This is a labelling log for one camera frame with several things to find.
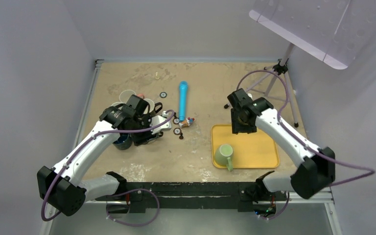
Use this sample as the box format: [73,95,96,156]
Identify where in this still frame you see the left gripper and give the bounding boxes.
[130,115,159,146]

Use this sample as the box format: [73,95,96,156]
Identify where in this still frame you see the dark blue ceramic mug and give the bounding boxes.
[113,134,133,150]

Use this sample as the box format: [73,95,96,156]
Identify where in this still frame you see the grey teal ceramic mug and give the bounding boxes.
[110,101,125,110]

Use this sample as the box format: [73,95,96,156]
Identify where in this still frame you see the pink ceramic mug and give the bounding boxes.
[119,90,144,103]

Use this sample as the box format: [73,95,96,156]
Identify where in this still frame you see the light green ceramic mug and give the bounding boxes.
[214,144,234,171]

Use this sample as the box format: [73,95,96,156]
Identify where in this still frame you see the black ceramic mug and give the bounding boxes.
[144,98,163,116]

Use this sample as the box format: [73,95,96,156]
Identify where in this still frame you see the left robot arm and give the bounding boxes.
[37,95,174,221]

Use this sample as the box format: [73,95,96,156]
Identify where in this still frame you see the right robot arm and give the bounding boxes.
[227,89,335,199]

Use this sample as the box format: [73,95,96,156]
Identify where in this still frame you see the yellow plastic tray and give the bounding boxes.
[211,124,280,169]

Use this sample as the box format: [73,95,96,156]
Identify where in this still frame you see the blue toy microphone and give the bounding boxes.
[179,81,188,121]

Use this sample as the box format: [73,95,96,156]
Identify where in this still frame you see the translucent perforated panel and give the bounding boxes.
[249,0,376,70]

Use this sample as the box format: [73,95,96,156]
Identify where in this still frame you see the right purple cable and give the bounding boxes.
[235,70,376,221]

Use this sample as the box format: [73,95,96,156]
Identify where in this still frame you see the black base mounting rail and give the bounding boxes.
[96,182,286,213]

